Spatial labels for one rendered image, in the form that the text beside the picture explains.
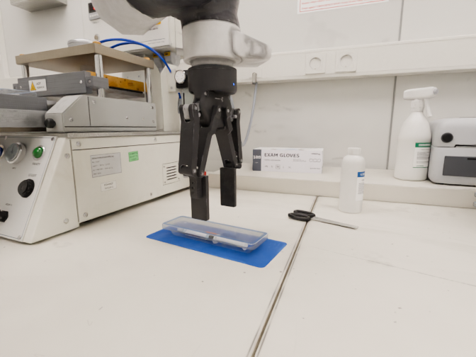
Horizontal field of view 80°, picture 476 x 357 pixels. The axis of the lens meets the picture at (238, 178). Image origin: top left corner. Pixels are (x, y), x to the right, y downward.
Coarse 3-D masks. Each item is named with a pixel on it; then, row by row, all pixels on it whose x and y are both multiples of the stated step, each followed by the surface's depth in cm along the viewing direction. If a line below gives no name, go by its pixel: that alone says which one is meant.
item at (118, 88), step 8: (112, 80) 66; (120, 80) 68; (128, 80) 70; (112, 88) 66; (120, 88) 68; (128, 88) 70; (136, 88) 73; (56, 96) 73; (112, 96) 73; (120, 96) 73; (128, 96) 73; (136, 96) 73
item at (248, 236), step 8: (184, 216) 54; (168, 224) 50; (176, 224) 50; (184, 224) 50; (192, 224) 50; (200, 224) 50; (208, 224) 50; (216, 224) 50; (224, 224) 50; (208, 232) 46; (216, 232) 46; (224, 232) 46; (232, 232) 46; (240, 232) 46; (248, 232) 46; (256, 232) 46; (264, 232) 46; (240, 240) 42; (248, 240) 42; (256, 240) 42
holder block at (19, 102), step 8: (0, 96) 46; (8, 96) 47; (16, 96) 48; (24, 96) 49; (32, 96) 51; (0, 104) 46; (8, 104) 47; (16, 104) 48; (24, 104) 50; (32, 104) 51; (40, 104) 52
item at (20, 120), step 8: (0, 112) 45; (8, 112) 47; (16, 112) 48; (24, 112) 49; (32, 112) 50; (40, 112) 51; (0, 120) 46; (8, 120) 47; (16, 120) 48; (24, 120) 49; (32, 120) 50; (40, 120) 51; (0, 128) 47; (8, 128) 48; (16, 128) 50; (24, 128) 51; (32, 128) 52; (40, 128) 53
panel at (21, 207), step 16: (0, 144) 56; (32, 144) 52; (48, 144) 50; (0, 160) 55; (32, 160) 51; (48, 160) 49; (0, 176) 53; (16, 176) 51; (32, 176) 50; (0, 192) 52; (16, 192) 50; (32, 192) 48; (0, 208) 51; (16, 208) 49; (32, 208) 47; (0, 224) 49; (16, 224) 48; (16, 240) 47
